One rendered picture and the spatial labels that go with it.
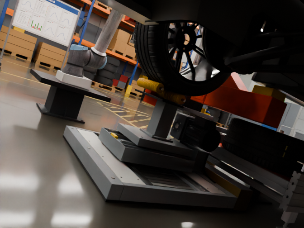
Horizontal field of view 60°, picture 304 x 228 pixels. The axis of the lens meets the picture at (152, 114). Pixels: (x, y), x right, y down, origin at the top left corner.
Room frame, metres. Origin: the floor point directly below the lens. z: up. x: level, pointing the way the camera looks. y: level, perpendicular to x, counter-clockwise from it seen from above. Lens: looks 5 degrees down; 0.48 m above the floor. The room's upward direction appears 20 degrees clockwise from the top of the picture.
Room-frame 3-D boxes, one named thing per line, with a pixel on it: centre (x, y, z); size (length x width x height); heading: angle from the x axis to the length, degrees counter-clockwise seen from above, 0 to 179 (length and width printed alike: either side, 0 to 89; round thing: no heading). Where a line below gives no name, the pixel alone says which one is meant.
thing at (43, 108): (2.40, 0.80, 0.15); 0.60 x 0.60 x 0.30; 34
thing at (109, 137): (1.60, -0.04, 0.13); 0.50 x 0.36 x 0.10; 123
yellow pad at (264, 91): (1.63, -0.63, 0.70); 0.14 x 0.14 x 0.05; 33
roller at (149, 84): (1.61, 0.07, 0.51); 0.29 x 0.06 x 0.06; 33
